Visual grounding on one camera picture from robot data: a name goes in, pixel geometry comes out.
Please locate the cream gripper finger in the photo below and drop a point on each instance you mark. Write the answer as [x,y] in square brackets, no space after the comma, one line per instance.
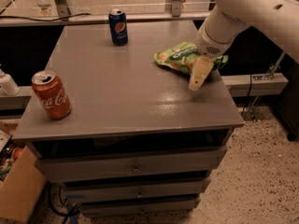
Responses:
[201,67]

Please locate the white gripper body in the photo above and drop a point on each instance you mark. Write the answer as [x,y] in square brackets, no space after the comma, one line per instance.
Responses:
[207,47]

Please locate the green rice chip bag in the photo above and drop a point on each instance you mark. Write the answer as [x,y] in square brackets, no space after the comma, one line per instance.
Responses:
[181,57]

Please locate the red coca-cola can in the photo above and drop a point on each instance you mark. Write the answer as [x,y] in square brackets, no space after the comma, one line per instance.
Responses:
[50,91]

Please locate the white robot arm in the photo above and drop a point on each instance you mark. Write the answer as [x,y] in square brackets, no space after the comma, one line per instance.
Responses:
[278,20]

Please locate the blue pepsi can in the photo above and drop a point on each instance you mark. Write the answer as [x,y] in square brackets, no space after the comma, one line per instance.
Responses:
[118,27]

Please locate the grey drawer cabinet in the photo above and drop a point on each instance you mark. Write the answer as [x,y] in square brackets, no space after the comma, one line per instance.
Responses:
[123,102]

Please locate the middle drawer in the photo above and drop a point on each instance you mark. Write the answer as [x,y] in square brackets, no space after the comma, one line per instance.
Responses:
[136,190]

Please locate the drawer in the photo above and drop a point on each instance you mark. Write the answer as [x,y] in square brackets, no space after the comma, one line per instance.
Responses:
[136,190]
[131,164]
[140,207]

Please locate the bottom drawer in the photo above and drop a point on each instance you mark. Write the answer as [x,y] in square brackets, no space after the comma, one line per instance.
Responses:
[140,207]

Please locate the top drawer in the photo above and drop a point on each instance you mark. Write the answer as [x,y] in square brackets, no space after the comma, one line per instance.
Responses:
[131,164]

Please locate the white bottle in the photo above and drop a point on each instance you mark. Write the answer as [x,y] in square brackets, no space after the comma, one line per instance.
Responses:
[8,84]

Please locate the cardboard box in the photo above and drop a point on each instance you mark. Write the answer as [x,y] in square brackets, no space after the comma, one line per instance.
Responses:
[21,189]

